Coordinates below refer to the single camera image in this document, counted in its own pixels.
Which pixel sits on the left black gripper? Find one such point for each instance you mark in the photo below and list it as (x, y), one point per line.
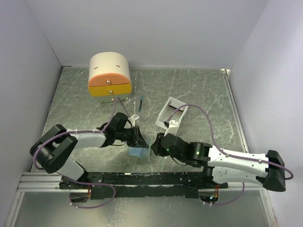
(138, 139)

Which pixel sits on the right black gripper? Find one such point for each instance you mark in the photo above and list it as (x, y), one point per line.
(156, 146)

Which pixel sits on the mint green card holder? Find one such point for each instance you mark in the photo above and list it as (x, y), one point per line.
(140, 152)

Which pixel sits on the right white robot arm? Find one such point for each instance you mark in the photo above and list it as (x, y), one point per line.
(225, 166)

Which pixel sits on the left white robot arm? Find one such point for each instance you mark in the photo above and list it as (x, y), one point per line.
(53, 150)

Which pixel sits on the blue pen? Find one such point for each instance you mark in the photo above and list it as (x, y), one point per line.
(140, 104)

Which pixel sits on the white plastic tray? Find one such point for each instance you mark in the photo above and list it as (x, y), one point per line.
(165, 113)

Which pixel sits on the black base bar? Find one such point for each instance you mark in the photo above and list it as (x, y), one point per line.
(147, 184)

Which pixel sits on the beige mini drawer cabinet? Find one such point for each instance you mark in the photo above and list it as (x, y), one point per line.
(109, 77)

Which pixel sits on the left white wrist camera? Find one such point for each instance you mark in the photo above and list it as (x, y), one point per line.
(133, 119)

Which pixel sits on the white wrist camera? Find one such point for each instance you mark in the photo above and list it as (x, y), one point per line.
(172, 127)
(133, 119)

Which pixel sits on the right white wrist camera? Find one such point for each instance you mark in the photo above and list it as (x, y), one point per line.
(172, 127)

